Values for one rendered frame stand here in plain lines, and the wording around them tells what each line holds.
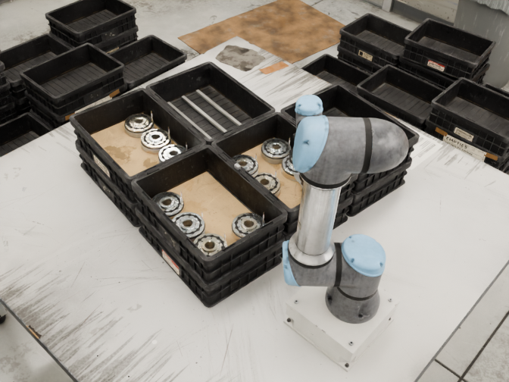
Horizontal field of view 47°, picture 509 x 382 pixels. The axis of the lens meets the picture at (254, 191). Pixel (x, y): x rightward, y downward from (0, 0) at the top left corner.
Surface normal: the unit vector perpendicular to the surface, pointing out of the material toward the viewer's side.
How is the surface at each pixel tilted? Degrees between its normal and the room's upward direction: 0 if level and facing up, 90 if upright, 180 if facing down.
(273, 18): 0
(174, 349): 0
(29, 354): 0
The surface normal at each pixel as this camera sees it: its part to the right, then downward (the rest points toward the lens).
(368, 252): 0.16, -0.69
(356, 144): 0.02, 0.05
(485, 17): -0.57, 0.61
